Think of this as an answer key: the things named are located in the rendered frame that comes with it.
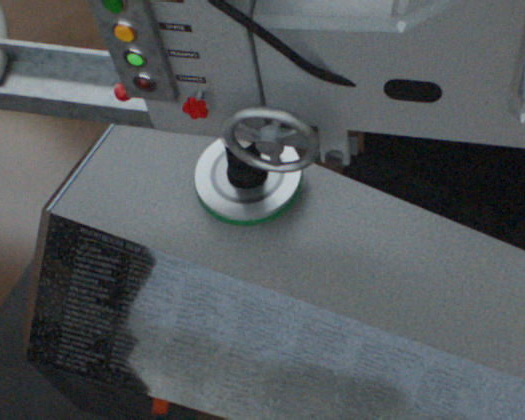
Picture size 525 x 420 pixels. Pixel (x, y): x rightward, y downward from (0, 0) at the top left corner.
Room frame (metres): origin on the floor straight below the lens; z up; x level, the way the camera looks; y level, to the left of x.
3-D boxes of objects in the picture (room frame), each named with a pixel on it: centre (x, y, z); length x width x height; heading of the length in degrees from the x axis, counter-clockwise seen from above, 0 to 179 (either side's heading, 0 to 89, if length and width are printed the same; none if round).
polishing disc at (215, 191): (0.93, 0.13, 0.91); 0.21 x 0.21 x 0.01
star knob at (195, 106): (0.80, 0.16, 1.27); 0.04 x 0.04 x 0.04; 74
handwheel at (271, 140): (0.78, 0.04, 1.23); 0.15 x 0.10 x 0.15; 74
